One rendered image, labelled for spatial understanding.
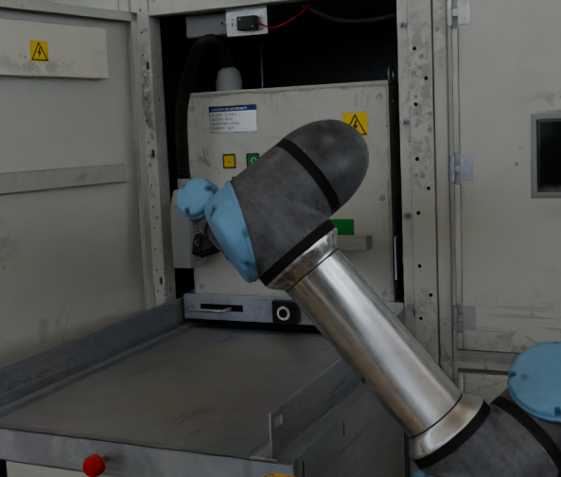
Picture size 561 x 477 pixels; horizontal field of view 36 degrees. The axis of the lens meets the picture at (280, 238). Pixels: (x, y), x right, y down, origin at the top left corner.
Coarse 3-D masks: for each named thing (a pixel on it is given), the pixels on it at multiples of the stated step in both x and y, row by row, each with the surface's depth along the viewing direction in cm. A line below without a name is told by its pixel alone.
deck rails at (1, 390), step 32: (128, 320) 184; (160, 320) 196; (64, 352) 164; (96, 352) 174; (128, 352) 180; (0, 384) 148; (32, 384) 156; (64, 384) 159; (320, 384) 135; (352, 384) 149; (288, 416) 123; (320, 416) 135; (288, 448) 122
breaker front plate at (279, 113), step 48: (240, 96) 192; (288, 96) 188; (336, 96) 183; (384, 96) 179; (192, 144) 199; (240, 144) 194; (384, 144) 180; (384, 192) 182; (384, 240) 183; (240, 288) 199; (384, 288) 185
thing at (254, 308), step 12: (204, 300) 202; (216, 300) 200; (228, 300) 199; (240, 300) 198; (252, 300) 197; (264, 300) 195; (396, 300) 185; (192, 312) 204; (204, 312) 202; (216, 312) 201; (228, 312) 200; (240, 312) 198; (252, 312) 197; (264, 312) 196; (300, 312) 192; (396, 312) 183; (300, 324) 193; (312, 324) 191
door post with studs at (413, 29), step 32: (416, 0) 170; (416, 32) 170; (416, 64) 171; (416, 96) 172; (416, 128) 173; (416, 160) 174; (416, 192) 175; (416, 224) 176; (416, 256) 177; (416, 288) 177; (416, 320) 178
